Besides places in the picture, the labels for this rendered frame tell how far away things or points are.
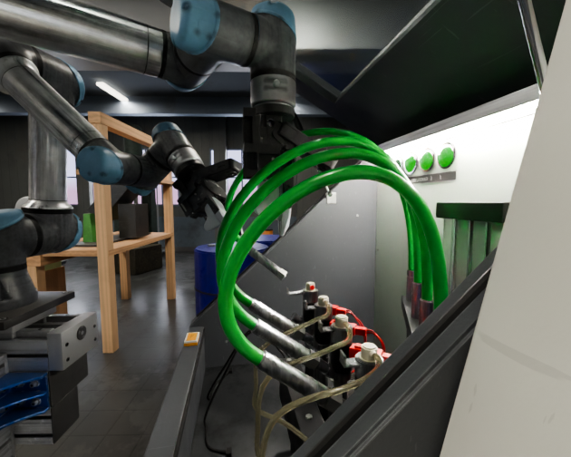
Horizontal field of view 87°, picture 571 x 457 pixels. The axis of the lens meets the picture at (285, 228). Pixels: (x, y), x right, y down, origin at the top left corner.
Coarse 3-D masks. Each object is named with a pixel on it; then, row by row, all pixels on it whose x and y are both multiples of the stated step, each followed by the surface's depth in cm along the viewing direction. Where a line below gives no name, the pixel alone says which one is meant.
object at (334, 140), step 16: (304, 144) 43; (320, 144) 44; (336, 144) 44; (352, 144) 45; (368, 144) 45; (272, 160) 43; (288, 160) 43; (256, 176) 42; (240, 192) 42; (224, 224) 42; (416, 240) 48; (416, 256) 48; (416, 272) 48; (416, 288) 48; (256, 304) 44; (416, 304) 48; (272, 320) 44; (288, 320) 46
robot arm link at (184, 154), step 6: (180, 150) 70; (186, 150) 71; (192, 150) 72; (174, 156) 69; (180, 156) 69; (186, 156) 69; (192, 156) 70; (198, 156) 72; (168, 162) 72; (174, 162) 70; (180, 162) 69; (174, 168) 70; (174, 174) 71
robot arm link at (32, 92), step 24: (0, 48) 64; (24, 48) 70; (0, 72) 64; (24, 72) 65; (24, 96) 64; (48, 96) 64; (48, 120) 63; (72, 120) 63; (72, 144) 62; (96, 144) 63; (96, 168) 60; (120, 168) 63
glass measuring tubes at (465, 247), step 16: (448, 208) 53; (464, 208) 49; (480, 208) 46; (496, 208) 43; (448, 224) 54; (464, 224) 51; (480, 224) 47; (496, 224) 44; (448, 240) 55; (464, 240) 51; (480, 240) 48; (496, 240) 44; (448, 256) 55; (464, 256) 51; (480, 256) 48; (448, 272) 55; (464, 272) 52; (448, 288) 55
